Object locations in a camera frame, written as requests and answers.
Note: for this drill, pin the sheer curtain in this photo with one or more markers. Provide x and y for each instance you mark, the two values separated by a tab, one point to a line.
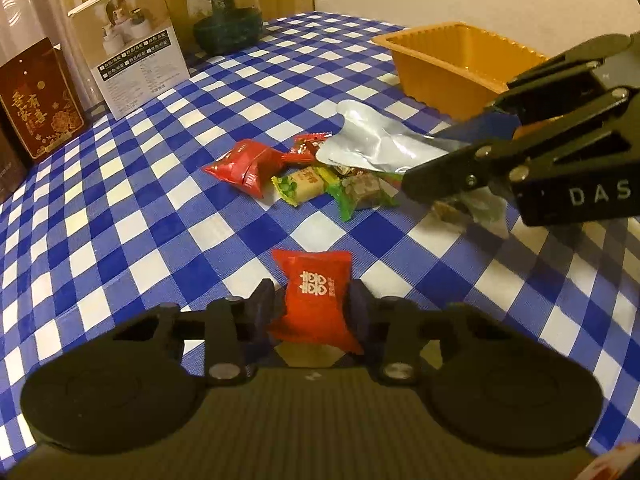
30	0

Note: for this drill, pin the white cardboard product box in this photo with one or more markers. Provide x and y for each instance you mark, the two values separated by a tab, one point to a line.
135	55

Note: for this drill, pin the dark brown canister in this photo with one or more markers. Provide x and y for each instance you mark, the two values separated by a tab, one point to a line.
10	170

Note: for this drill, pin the red pillow candy packet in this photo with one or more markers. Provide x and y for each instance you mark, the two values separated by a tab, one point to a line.
315	305

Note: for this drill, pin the clear green wrapped candy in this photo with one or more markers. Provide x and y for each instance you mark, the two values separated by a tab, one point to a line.
470	214

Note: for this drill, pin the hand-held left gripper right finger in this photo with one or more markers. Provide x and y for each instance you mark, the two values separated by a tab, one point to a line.
359	311

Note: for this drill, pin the orange plastic tray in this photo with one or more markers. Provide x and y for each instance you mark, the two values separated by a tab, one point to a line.
440	75

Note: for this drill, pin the blue white checkered tablecloth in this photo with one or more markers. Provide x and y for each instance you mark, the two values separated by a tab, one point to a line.
150	220

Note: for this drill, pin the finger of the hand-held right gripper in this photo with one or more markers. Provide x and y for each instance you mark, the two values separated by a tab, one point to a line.
450	175
487	122

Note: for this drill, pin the red white packet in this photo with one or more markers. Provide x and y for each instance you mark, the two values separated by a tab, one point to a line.
612	465

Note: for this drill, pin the green brown wrapped candy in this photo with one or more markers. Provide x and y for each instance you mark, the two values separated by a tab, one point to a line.
362	189

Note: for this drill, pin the yellow green wrapped candy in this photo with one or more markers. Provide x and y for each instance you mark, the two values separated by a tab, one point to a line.
302	180

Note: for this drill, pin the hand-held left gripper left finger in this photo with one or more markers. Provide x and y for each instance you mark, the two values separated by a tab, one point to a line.
263	306

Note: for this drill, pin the dark red candy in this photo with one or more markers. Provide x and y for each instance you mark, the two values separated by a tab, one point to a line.
306	146

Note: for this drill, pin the glass jar with green base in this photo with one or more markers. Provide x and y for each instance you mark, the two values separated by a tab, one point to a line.
225	25

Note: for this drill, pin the red twisted candy packet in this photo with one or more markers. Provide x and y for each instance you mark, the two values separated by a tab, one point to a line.
240	162

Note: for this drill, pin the silver foil bag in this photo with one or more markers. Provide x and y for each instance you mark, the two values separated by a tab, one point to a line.
380	142

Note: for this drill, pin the red gold printed box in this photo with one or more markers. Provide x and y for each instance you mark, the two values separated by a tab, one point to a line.
40	105

